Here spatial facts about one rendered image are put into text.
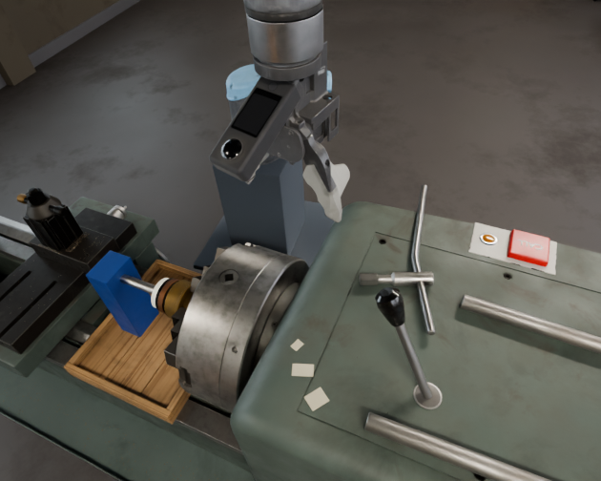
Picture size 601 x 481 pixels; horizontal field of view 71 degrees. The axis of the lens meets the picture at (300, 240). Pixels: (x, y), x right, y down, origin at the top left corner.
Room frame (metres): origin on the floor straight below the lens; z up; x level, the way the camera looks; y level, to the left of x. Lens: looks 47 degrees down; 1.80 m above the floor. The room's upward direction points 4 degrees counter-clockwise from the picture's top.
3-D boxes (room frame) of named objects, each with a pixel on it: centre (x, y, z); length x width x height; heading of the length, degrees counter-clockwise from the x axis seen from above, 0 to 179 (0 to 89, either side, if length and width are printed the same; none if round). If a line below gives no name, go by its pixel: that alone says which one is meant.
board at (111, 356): (0.58, 0.36, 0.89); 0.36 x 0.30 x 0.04; 153
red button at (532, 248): (0.46, -0.38, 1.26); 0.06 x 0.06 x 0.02; 63
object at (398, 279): (0.40, -0.15, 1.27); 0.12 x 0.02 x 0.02; 86
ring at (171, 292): (0.52, 0.25, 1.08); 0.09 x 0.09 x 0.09; 63
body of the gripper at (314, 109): (0.45, 0.00, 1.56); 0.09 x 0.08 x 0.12; 143
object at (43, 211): (0.80, 0.63, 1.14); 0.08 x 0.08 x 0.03
